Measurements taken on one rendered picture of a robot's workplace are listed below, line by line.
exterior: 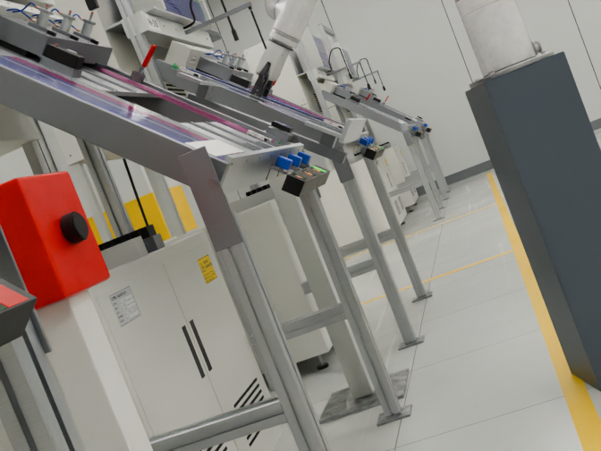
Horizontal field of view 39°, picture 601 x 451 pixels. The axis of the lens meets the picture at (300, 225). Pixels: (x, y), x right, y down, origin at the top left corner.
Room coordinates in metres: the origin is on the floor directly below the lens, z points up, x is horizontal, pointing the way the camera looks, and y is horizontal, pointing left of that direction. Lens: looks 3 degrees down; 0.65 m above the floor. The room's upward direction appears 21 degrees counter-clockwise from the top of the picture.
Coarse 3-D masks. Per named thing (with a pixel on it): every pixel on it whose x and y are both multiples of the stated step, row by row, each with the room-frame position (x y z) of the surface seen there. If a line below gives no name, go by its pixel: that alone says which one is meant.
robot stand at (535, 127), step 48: (480, 96) 1.84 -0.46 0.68; (528, 96) 1.77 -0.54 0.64; (576, 96) 1.78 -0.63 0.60; (528, 144) 1.77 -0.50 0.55; (576, 144) 1.77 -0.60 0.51; (528, 192) 1.77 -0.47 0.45; (576, 192) 1.77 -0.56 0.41; (528, 240) 1.89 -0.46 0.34; (576, 240) 1.77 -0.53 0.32; (576, 288) 1.77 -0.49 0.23; (576, 336) 1.80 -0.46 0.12
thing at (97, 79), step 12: (0, 48) 1.81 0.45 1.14; (36, 60) 1.86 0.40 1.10; (84, 72) 1.97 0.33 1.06; (96, 72) 2.05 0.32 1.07; (96, 84) 1.85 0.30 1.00; (108, 84) 1.94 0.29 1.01; (120, 84) 2.00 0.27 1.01; (132, 96) 1.98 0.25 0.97; (144, 96) 2.05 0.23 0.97; (156, 96) 2.12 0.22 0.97
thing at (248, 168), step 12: (300, 144) 2.08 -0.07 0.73; (228, 156) 1.46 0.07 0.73; (240, 156) 1.51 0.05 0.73; (252, 156) 1.60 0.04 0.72; (264, 156) 1.70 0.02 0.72; (276, 156) 1.83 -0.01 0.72; (228, 168) 1.46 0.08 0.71; (240, 168) 1.54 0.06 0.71; (252, 168) 1.64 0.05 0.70; (264, 168) 1.75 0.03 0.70; (228, 180) 1.49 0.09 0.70; (240, 180) 1.58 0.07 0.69; (252, 180) 1.69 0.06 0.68; (264, 180) 1.80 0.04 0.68
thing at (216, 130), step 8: (192, 128) 1.78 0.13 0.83; (200, 128) 1.83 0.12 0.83; (208, 128) 1.88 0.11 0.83; (216, 128) 1.93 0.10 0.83; (224, 128) 1.99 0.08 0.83; (232, 128) 2.04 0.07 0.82; (216, 136) 1.81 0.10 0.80; (224, 136) 1.84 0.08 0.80; (232, 136) 1.90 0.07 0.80; (240, 136) 1.95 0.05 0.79; (248, 136) 2.01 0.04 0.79; (232, 144) 1.78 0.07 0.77; (240, 144) 1.81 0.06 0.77; (248, 144) 1.83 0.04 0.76; (256, 144) 1.92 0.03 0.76; (264, 144) 1.94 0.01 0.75; (272, 144) 2.02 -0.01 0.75; (280, 144) 2.04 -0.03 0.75
